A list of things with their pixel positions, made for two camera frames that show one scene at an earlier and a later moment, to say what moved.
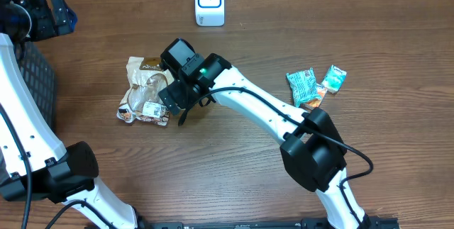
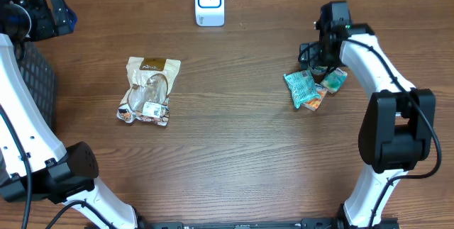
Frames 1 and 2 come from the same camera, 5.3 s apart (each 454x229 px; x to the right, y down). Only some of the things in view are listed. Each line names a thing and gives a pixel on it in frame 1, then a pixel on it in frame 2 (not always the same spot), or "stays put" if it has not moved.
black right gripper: [179, 89] to [314, 49]
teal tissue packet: [303, 86] stays put
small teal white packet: [333, 79] stays put
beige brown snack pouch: [141, 101] stays put
